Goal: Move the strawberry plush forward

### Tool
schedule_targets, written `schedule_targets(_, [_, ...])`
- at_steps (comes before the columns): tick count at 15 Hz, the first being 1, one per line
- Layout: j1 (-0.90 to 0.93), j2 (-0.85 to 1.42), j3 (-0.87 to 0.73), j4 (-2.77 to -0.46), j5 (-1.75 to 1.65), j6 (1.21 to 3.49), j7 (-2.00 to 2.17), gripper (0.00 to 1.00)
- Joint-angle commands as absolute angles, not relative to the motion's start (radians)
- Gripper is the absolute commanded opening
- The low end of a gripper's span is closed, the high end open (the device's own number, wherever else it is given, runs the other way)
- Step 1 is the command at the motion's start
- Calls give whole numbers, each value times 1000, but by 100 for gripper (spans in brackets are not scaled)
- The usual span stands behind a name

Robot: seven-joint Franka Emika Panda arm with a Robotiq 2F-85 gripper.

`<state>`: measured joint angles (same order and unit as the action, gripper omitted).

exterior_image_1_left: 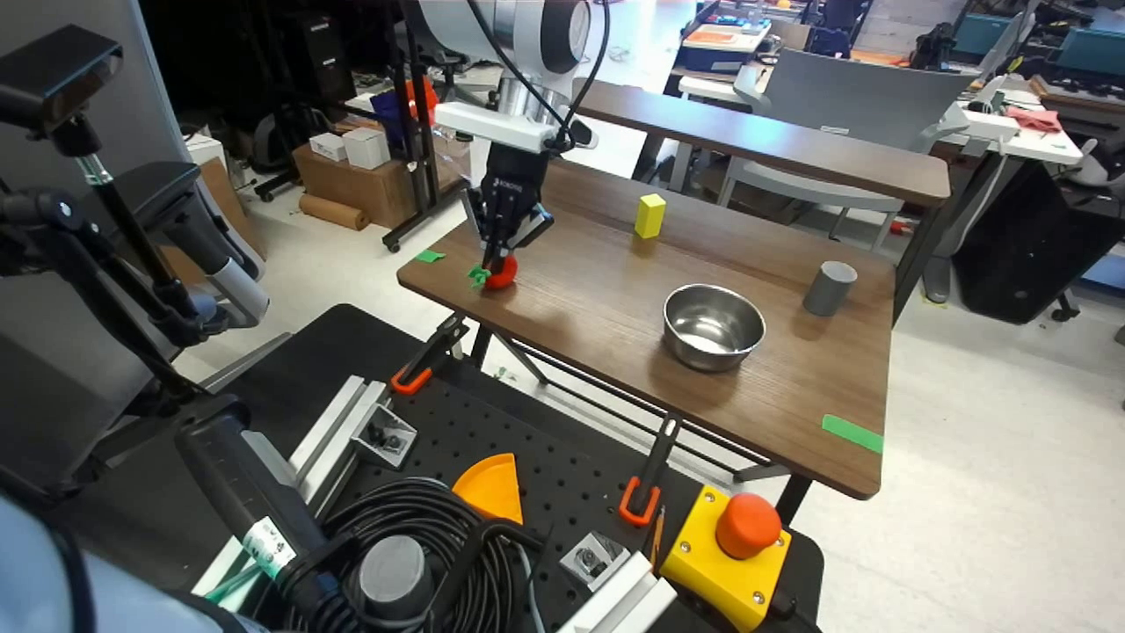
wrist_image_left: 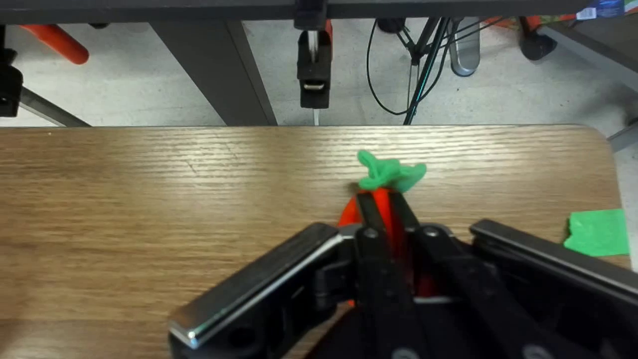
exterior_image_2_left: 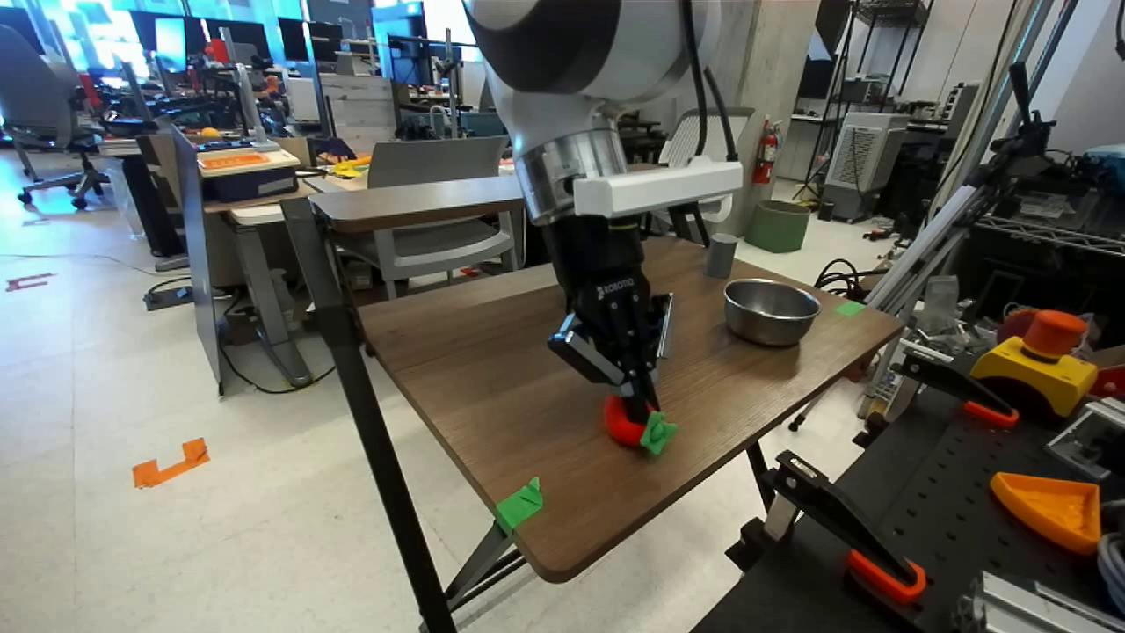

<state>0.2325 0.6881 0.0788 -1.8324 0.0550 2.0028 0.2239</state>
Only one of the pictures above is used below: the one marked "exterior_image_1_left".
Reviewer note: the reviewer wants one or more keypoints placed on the black camera on stand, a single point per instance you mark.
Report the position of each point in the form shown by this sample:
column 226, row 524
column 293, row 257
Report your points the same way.
column 52, row 71

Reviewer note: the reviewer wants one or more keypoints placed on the cardboard box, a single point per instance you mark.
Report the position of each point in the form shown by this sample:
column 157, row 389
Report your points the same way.
column 356, row 179

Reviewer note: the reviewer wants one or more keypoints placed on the orange wedge piece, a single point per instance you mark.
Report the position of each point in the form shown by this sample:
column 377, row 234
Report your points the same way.
column 494, row 488

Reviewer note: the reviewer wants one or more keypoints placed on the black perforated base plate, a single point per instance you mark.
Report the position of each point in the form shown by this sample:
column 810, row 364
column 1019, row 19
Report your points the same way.
column 528, row 458

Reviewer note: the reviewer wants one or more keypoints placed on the red strawberry plush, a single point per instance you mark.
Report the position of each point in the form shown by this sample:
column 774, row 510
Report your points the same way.
column 502, row 275

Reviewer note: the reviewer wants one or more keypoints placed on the small green tape piece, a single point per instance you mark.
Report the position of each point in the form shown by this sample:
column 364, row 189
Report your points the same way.
column 430, row 257

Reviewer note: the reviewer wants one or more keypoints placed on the yellow emergency stop box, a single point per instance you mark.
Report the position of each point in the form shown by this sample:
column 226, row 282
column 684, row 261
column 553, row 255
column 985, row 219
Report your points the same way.
column 725, row 550

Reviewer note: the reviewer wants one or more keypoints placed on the orange black clamp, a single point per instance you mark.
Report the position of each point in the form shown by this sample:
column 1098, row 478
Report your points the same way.
column 647, row 477
column 427, row 357

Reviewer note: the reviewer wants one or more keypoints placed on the brown wooden table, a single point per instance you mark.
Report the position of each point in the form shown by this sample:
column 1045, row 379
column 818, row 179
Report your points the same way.
column 608, row 319

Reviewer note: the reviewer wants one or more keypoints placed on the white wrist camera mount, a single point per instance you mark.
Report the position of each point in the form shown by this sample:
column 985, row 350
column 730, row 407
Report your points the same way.
column 497, row 124

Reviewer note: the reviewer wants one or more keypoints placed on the steel bowl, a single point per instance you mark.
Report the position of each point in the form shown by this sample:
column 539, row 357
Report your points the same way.
column 716, row 323

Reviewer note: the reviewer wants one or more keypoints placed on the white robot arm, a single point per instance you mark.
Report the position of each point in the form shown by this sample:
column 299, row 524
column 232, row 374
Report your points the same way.
column 502, row 29

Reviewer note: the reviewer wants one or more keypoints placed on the black bag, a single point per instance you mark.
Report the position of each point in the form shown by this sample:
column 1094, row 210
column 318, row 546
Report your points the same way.
column 1032, row 239

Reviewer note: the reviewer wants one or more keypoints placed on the aluminium rail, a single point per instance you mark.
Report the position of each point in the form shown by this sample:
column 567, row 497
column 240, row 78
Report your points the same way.
column 338, row 434
column 620, row 593

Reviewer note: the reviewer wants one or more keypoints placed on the black floor stand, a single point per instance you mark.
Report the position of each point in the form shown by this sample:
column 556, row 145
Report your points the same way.
column 416, row 152

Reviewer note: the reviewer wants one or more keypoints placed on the yellow block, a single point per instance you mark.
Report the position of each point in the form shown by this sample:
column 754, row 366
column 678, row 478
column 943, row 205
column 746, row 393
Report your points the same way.
column 647, row 216

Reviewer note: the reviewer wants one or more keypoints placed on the gray cylinder cup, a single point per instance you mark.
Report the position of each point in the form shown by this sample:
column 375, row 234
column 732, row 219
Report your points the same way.
column 829, row 286

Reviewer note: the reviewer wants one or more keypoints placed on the long green tape strip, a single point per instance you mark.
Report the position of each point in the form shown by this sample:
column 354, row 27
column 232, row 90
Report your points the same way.
column 853, row 434

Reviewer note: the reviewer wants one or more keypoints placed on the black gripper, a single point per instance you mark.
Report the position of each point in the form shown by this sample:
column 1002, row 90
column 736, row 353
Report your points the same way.
column 513, row 189

